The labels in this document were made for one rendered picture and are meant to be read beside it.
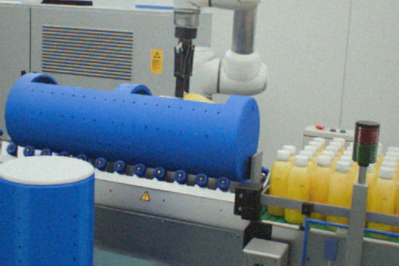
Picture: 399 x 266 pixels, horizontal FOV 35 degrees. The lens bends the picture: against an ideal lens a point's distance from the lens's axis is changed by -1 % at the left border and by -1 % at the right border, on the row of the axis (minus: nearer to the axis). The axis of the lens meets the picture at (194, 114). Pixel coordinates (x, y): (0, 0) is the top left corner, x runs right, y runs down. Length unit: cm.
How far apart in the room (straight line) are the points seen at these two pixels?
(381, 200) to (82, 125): 100
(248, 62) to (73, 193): 119
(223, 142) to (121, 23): 210
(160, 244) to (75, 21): 221
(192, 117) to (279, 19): 298
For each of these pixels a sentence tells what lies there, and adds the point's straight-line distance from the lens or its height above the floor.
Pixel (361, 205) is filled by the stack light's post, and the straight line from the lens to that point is 169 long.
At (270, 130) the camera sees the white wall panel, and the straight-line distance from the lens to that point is 505.
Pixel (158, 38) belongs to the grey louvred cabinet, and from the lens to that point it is 388.
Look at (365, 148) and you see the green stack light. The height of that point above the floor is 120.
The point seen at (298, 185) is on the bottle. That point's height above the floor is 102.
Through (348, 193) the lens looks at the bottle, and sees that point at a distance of 189.
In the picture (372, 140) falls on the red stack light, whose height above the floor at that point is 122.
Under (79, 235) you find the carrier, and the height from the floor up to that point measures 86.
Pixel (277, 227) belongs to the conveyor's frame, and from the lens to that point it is 191.
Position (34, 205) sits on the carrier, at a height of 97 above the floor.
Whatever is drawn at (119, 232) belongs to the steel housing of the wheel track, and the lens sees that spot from 228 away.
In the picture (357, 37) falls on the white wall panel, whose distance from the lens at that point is 486.
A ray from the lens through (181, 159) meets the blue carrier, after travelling 207.
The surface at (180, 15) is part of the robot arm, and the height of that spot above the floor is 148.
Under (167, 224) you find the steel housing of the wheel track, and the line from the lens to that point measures 215.
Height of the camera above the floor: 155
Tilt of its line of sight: 10 degrees down
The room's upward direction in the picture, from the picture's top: 3 degrees clockwise
